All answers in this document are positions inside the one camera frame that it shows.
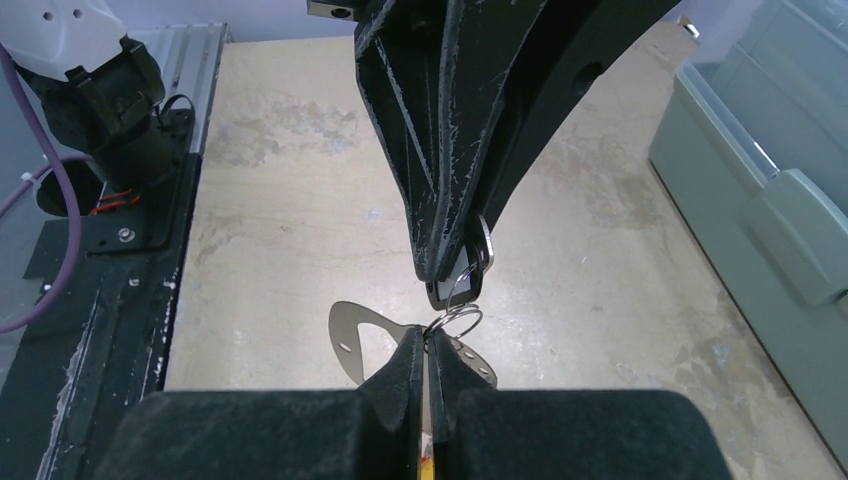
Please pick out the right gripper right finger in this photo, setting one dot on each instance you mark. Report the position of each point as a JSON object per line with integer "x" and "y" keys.
{"x": 480, "y": 432}

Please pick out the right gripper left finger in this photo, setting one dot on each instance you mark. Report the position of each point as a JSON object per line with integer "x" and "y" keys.
{"x": 371, "y": 432}

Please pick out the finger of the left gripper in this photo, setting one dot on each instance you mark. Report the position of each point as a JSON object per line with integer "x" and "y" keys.
{"x": 432, "y": 75}
{"x": 570, "y": 45}

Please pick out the yellow key tag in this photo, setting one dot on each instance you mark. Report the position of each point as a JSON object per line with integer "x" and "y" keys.
{"x": 426, "y": 469}

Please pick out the metal keyring with keys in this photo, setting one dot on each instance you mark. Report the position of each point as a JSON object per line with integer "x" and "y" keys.
{"x": 453, "y": 298}

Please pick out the green plastic storage box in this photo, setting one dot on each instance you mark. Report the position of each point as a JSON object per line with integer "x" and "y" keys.
{"x": 752, "y": 148}

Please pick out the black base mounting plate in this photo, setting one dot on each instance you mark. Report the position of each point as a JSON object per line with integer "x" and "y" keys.
{"x": 104, "y": 345}

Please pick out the aluminium extrusion rail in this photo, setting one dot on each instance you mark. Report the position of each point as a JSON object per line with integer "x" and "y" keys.
{"x": 189, "y": 57}

